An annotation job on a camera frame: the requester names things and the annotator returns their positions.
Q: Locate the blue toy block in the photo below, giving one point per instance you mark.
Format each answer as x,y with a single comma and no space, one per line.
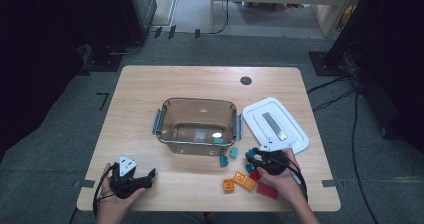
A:
224,161
250,153
249,168

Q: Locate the red long toy block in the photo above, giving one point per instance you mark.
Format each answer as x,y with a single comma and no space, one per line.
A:
266,190

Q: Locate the dark cabinet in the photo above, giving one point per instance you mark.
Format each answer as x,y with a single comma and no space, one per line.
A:
143,4

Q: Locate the person's right hand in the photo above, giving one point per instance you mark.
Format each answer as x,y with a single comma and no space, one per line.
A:
286,184

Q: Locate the clear brown storage box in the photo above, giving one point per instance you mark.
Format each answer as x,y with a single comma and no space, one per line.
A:
186,117

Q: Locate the white box lid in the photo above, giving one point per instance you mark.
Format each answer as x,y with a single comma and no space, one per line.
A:
293,130

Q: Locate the yellow object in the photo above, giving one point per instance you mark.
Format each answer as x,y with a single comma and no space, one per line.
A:
347,15

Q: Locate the dark curtain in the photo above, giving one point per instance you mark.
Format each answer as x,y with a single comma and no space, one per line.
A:
40,34
393,50

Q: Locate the red square toy block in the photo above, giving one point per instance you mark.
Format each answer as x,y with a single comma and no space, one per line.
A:
255,175

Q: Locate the light teal toy block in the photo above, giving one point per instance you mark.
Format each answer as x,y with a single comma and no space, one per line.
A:
218,140
234,152

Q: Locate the black stand base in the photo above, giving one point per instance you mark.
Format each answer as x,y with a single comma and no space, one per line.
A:
103,63
320,64

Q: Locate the black tape strip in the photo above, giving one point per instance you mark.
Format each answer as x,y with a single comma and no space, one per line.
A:
197,34
172,32
158,32

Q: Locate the person's left hand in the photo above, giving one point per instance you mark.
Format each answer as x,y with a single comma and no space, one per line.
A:
113,207

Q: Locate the black tape corner mark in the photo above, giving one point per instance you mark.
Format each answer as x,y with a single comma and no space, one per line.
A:
105,99

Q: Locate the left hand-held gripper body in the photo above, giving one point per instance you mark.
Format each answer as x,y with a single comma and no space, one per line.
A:
125,184

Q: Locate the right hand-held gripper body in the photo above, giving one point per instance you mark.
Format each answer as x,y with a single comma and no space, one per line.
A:
275,162

